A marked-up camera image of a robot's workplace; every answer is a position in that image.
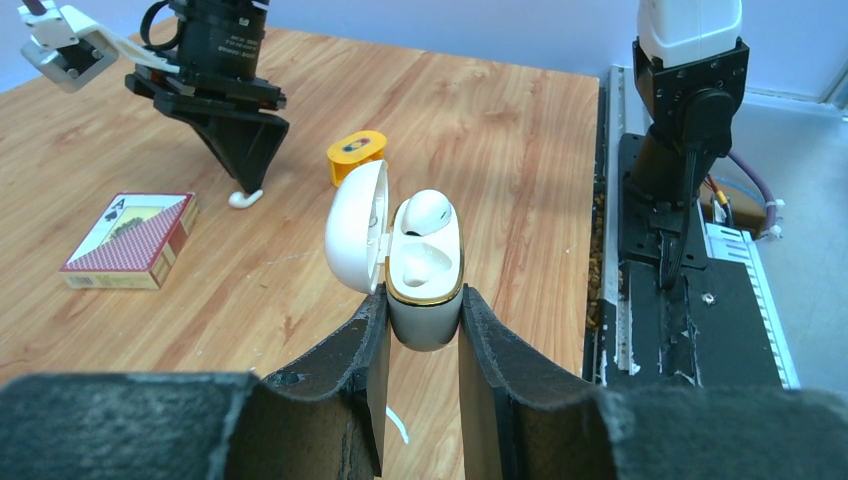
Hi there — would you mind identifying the red pink small box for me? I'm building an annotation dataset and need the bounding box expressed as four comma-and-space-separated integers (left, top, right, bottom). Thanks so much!
59, 192, 199, 290

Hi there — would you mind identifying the white earbud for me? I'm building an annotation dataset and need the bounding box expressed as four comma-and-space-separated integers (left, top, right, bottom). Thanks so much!
228, 189, 264, 210
400, 189, 453, 237

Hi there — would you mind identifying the yellow orange toy ring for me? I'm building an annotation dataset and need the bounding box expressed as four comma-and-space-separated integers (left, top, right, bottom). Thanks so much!
326, 129, 389, 189

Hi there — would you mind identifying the white earbud charging case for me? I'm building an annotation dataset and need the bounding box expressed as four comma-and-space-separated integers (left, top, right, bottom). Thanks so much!
324, 160, 464, 352

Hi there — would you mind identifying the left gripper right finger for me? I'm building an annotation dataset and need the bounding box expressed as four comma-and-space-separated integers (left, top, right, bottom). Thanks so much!
458, 286, 847, 479

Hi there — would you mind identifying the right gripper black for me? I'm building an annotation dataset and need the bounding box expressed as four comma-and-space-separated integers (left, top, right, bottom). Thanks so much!
125, 67, 289, 194

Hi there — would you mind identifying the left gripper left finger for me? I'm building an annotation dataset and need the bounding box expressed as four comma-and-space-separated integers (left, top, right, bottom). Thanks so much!
1, 287, 391, 479

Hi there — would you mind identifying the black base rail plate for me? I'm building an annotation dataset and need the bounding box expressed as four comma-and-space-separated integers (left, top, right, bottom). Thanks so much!
582, 66, 803, 392

